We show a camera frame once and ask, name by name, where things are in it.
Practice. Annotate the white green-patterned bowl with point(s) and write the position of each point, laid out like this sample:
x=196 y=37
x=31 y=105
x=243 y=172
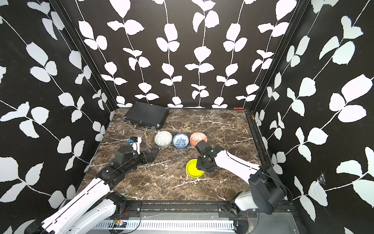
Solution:
x=163 y=138

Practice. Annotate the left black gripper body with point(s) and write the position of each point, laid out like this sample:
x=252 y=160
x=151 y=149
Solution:
x=141 y=159

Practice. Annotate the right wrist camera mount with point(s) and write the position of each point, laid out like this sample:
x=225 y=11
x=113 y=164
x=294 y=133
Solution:
x=203 y=147

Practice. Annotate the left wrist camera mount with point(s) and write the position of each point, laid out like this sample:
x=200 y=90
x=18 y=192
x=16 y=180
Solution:
x=135 y=143

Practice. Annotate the lime yellow bowl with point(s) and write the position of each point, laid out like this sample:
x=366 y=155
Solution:
x=191 y=169

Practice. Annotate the orange geometric bowl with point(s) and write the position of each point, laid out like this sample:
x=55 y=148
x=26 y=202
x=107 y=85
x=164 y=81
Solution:
x=197 y=137

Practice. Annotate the black flat case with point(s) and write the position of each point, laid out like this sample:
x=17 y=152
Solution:
x=147 y=115

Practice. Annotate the white slotted cable duct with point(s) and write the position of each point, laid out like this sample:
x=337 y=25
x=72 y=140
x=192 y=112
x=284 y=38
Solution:
x=167 y=225

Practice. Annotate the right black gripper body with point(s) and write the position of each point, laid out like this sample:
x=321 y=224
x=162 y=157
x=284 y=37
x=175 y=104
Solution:
x=202 y=165

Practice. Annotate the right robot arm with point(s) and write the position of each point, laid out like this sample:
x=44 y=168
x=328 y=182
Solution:
x=266 y=191

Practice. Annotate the blue floral bowl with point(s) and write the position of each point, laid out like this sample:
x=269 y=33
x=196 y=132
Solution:
x=180 y=141

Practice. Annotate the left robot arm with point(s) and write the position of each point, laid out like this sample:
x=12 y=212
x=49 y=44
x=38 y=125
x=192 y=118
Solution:
x=97 y=201

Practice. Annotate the black front rail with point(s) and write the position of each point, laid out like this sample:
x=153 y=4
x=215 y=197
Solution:
x=219 y=209

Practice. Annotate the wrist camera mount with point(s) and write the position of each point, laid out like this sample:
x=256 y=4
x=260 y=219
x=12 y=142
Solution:
x=135 y=143
x=203 y=147

